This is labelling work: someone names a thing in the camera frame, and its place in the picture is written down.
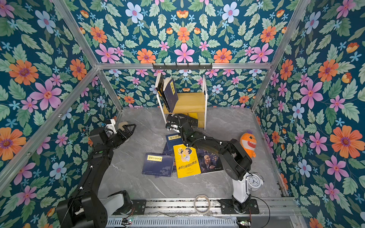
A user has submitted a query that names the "black wolf cover book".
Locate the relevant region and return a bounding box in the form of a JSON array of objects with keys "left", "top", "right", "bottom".
[{"left": 187, "top": 113, "right": 199, "bottom": 128}]

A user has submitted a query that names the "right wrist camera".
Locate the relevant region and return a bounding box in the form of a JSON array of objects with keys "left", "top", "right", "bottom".
[{"left": 165, "top": 121, "right": 179, "bottom": 131}]

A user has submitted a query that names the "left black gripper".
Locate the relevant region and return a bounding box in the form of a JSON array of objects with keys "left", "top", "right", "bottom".
[{"left": 103, "top": 123, "right": 135, "bottom": 151}]

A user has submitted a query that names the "navy book yellow label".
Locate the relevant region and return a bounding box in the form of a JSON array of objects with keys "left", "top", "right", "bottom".
[{"left": 163, "top": 77, "right": 178, "bottom": 113}]

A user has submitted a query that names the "dark old man cover book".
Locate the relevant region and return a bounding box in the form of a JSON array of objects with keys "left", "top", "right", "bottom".
[{"left": 197, "top": 149, "right": 223, "bottom": 174}]

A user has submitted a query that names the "yellow cartoon cover book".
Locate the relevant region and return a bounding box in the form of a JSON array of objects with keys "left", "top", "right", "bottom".
[{"left": 174, "top": 144, "right": 201, "bottom": 178}]

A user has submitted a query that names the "beige glasses case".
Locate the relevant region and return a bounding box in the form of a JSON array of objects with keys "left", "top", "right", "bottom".
[{"left": 118, "top": 121, "right": 129, "bottom": 131}]

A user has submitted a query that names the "navy book underneath pile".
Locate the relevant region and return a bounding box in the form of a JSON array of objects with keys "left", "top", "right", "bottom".
[{"left": 141, "top": 153, "right": 175, "bottom": 177}]

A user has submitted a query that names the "dark book leaning on shelf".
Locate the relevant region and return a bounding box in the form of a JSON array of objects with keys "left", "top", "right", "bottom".
[{"left": 155, "top": 73, "right": 168, "bottom": 108}]

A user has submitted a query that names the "orange shark plush toy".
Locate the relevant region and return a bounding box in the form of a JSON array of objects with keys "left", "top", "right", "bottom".
[{"left": 239, "top": 132, "right": 257, "bottom": 158}]

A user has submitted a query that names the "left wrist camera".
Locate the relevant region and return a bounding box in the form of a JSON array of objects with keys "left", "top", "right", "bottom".
[{"left": 105, "top": 119, "right": 117, "bottom": 134}]

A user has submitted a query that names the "black hook rail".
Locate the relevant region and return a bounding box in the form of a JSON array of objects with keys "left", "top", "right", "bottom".
[{"left": 152, "top": 63, "right": 213, "bottom": 70}]

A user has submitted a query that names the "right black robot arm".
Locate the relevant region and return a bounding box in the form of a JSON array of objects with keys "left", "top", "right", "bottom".
[{"left": 165, "top": 114, "right": 252, "bottom": 214}]

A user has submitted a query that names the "white alarm clock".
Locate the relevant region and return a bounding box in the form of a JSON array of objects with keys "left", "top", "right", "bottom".
[{"left": 246, "top": 173, "right": 264, "bottom": 191}]

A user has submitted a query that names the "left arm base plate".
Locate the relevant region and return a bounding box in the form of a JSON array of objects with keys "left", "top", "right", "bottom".
[{"left": 113, "top": 199, "right": 147, "bottom": 216}]

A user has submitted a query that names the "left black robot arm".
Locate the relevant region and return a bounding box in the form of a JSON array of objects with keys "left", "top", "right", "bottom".
[{"left": 56, "top": 124, "right": 136, "bottom": 228}]

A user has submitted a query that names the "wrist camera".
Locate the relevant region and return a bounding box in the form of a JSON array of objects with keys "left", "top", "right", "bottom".
[
  {"left": 105, "top": 119, "right": 117, "bottom": 134},
  {"left": 165, "top": 121, "right": 179, "bottom": 131}
]

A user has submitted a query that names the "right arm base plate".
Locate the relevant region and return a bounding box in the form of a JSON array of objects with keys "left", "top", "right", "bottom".
[{"left": 218, "top": 198, "right": 259, "bottom": 215}]

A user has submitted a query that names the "navy book at back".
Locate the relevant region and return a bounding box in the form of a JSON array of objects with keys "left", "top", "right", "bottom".
[{"left": 165, "top": 133, "right": 183, "bottom": 151}]

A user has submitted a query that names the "clear tape roll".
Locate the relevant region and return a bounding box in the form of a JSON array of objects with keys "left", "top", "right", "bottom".
[{"left": 193, "top": 194, "right": 211, "bottom": 215}]

